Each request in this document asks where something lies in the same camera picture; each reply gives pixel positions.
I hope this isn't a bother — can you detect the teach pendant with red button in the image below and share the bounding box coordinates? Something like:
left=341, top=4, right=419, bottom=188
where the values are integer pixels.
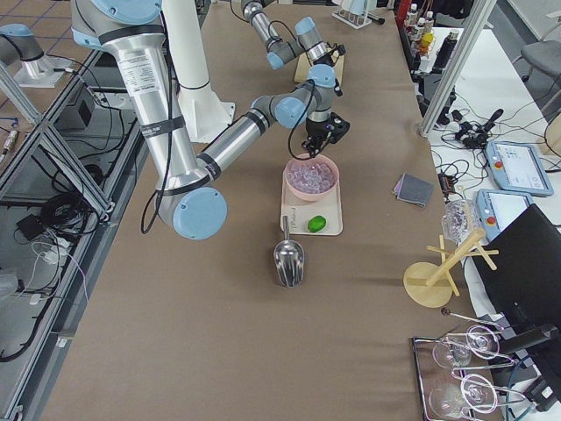
left=485, top=140, right=554, bottom=196

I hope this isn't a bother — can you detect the metal wine glass rack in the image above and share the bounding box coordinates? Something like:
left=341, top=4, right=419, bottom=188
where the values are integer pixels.
left=412, top=325, right=536, bottom=420

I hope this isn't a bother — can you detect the wooden stand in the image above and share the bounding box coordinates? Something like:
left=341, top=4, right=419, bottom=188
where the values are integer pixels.
left=403, top=228, right=499, bottom=308

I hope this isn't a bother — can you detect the green lime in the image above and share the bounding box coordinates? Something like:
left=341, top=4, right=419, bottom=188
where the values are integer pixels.
left=307, top=215, right=327, bottom=233

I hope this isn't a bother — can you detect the wine glass upper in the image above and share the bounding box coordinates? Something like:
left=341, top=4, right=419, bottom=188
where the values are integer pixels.
left=432, top=325, right=499, bottom=368

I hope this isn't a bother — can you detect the black monitor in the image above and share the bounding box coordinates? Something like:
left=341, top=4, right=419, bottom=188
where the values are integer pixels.
left=473, top=204, right=560, bottom=333

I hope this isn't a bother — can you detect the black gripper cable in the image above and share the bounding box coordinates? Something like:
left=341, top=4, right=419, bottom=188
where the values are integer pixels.
left=139, top=78, right=319, bottom=236

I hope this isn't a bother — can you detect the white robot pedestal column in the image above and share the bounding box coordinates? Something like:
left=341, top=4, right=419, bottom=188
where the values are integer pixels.
left=162, top=0, right=236, bottom=143

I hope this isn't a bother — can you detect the metal ice scoop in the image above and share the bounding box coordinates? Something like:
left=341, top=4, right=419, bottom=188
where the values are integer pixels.
left=273, top=215, right=305, bottom=288

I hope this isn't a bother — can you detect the pink bowl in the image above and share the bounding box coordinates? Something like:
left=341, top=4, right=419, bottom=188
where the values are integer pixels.
left=283, top=154, right=339, bottom=202

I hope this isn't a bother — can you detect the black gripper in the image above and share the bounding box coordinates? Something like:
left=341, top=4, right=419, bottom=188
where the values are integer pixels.
left=301, top=112, right=351, bottom=158
left=313, top=43, right=346, bottom=66

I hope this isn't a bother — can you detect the wine glass lower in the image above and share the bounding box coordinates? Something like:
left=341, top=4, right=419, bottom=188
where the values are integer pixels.
left=429, top=374, right=498, bottom=420

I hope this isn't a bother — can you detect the grey folded cloth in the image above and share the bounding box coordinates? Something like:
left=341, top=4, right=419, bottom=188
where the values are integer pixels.
left=393, top=174, right=434, bottom=208

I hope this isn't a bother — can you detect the wooden cutting board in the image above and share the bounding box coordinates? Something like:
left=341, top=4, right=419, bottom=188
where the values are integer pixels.
left=292, top=54, right=347, bottom=84

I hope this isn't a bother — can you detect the pile of clear ice cubes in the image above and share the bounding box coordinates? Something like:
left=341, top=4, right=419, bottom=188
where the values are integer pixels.
left=286, top=161, right=337, bottom=194

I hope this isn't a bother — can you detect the aluminium frame post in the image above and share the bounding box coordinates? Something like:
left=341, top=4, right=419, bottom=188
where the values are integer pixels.
left=418, top=0, right=496, bottom=138

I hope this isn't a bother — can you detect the cream plastic tray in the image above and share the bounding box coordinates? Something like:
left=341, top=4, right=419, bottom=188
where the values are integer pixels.
left=280, top=180, right=343, bottom=236

